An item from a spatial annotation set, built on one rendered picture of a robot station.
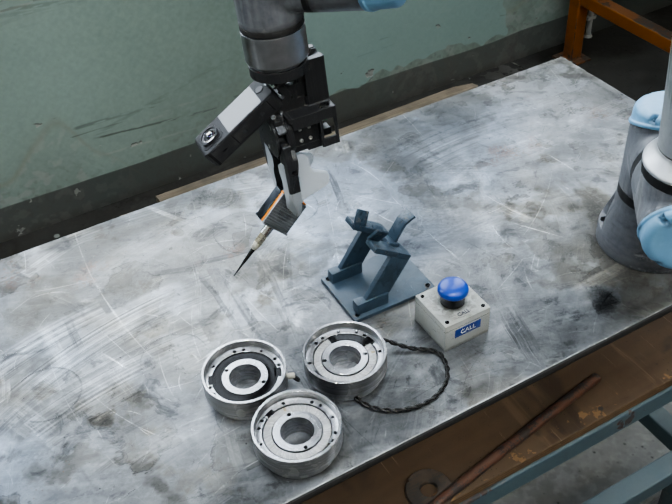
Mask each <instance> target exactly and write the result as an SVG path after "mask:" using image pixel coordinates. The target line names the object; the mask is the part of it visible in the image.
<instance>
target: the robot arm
mask: <svg viewBox="0 0 672 504"><path fill-rule="evenodd" d="M233 1H234V6H235V11H236V16H237V21H238V25H239V30H240V36H241V41H242V46H243V52H244V57H245V61H246V63H247V64H248V69H249V74H250V77H251V78H252V79H253V80H254V81H253V82H252V83H251V84H250V85H249V86H248V87H247V88H246V89H245V90H244V91H243V92H242V93H241V94H240V95H239V96H238V97H237V98H236V99H235V100H234V101H233V102H232V103H231V104H230V105H229V106H228V107H227V108H226V109H225V110H224V111H223V112H222V113H220V114H219V115H218V116H217V117H216V118H215V119H214V120H213V121H212V122H211V123H210V124H209V125H208V126H207V127H206V128H205V129H204V130H203V131H202V132H201V133H200V134H199V135H198V136H197V137H196V138H195V142H196V145H197V146H198V148H199V149H200V151H201V153H202V154H203V156H204V157H205V158H206V159H208V160H209V161H210V162H211V163H213V164H214V165H216V166H220V165H221V164H222V163H223V162H224V161H225V160H226V159H227V158H228V157H229V156H230V155H231V154H232V153H234V152H235V151H236V150H237V149H238V148H239V147H240V146H241V145H242V144H243V143H244V142H245V141H246V140H247V139H248V138H249V137H250V136H251V135H252V134H253V133H254V132H255V131H256V130H257V129H259V133H260V139H261V143H262V147H263V150H264V154H265V157H266V161H267V165H268V166H269V170H270V173H271V177H272V180H273V182H274V185H275V187H276V186H278V187H280V188H282V189H283V191H284V194H285V198H286V206H287V208H288V209H289V210H290V211H291V212H292V213H293V214H294V215H295V216H296V217H298V216H301V212H302V203H303V201H304V199H306V198H307V197H309V196H310V195H312V194H314V193H315V192H317V191H318V190H320V189H321V188H323V187H325V186H326V185H327V184H328V182H329V179H330V177H329V173H328V172H327V171H325V170H318V169H313V168H311V164H312V162H313V155H312V153H310V152H304V151H303V150H306V149H308V150H311V149H314V148H317V147H319V146H323V148H324V147H327V146H330V145H332V144H335V143H338V142H340V137H339V129H338V122H337V114H336V106H335V104H334V103H333V102H332V101H331V100H330V98H329V92H328V84H327V77H326V69H325V62H324V55H323V54H322V53H320V52H317V50H316V48H315V47H314V46H313V45H312V44H310V45H308V39H307V33H306V26H305V19H304V13H315V12H340V11H367V12H375V11H378V10H381V9H392V8H399V7H401V6H402V5H403V4H404V3H405V2H406V0H233ZM269 84H270V85H271V86H273V85H274V87H273V88H272V87H271V86H270V85H269ZM323 105H324V106H326V105H328V106H327V107H324V108H323ZM331 117H333V119H334V126H335V134H334V135H331V136H328V137H324V136H325V135H328V134H331V133H332V131H331V126H329V125H328V124H327V123H324V120H327V119H328V118H331ZM629 123H630V124H629V129H628V134H627V139H626V144H625V150H624V155H623V160H622V165H621V170H620V175H619V181H618V185H617V189H616V190H615V192H614V193H613V195H612V196H611V198H610V199H609V201H608V202H607V204H606V205H605V207H604V208H603V210H602V211H601V213H600V215H599V218H598V222H597V228H596V239H597V242H598V244H599V246H600V247H601V249H602V250H603V251H604V252H605V253H606V254H607V255H608V256H609V257H610V258H611V259H613V260H614V261H616V262H618V263H619V264H621V265H623V266H626V267H628V268H631V269H634V270H637V271H641V272H646V273H655V274H666V273H672V41H671V48H670V55H669V63H668V70H667V78H666V85H665V91H658V92H653V93H650V94H647V95H645V96H643V97H641V98H640V99H639V100H638V101H637V102H636V103H635V105H634V107H633V111H632V115H631V116H630V117H629Z"/></svg>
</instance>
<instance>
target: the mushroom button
mask: <svg viewBox="0 0 672 504"><path fill-rule="evenodd" d="M437 292H438V294H439V296H440V297H441V298H443V299H445V300H447V301H450V302H456V301H460V300H463V299H464V298H466V297H467V295H468V293H469V286H468V284H467V283H466V281H465V280H463V279H462V278H459V277H455V276H451V277H446V278H444V279H442V280H441V281H440V282H439V284H438V287H437Z"/></svg>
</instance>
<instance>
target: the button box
mask: <svg viewBox="0 0 672 504"><path fill-rule="evenodd" d="M437 287H438V286H436V287H433V288H431V289H429V290H427V291H424V292H422V293H420V294H418V295H416V296H415V320H416V321H417V322H418V323H419V324H420V325H421V327H422V328H423V329H424V330H425V331H426V332H427V333H428V334H429V335H430V336H431V337H432V339H433V340H434V341H435V342H436V343H437V344H438V345H439V346H440V347H441V348H442V349H443V351H444V352H446V351H448V350H450V349H452V348H454V347H456V346H458V345H460V344H462V343H465V342H467V341H469V340H471V339H473V338H475V337H477V336H479V335H481V334H483V333H485V332H487V331H488V330H489V318H490V306H489V305H488V304H487V303H486V302H485V301H484V300H483V299H482V298H481V297H480V296H479V295H478V294H477V293H476V292H475V291H474V290H473V289H472V288H470V287H469V293H468V295H467V297H466V298H464V299H463V300H460V301H456V302H450V301H447V300H445V299H443V298H441V297H440V296H439V294H438V292H437Z"/></svg>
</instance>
